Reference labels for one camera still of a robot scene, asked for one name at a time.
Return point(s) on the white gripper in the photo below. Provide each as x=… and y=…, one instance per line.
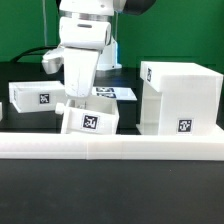
x=83, y=42

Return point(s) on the white front drawer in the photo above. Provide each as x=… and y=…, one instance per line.
x=96, y=115

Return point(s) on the white drawer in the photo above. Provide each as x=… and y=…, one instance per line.
x=36, y=96
x=96, y=115

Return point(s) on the white drawer cabinet box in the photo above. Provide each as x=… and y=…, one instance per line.
x=178, y=99

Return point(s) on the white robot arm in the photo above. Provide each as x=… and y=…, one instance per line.
x=102, y=10

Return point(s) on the white rear drawer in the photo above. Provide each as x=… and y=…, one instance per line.
x=36, y=96

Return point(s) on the marker tag sheet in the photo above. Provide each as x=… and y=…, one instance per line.
x=118, y=93

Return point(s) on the white L-shaped fence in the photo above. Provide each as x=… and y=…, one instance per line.
x=112, y=147

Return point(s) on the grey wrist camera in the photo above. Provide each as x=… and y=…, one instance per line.
x=52, y=60

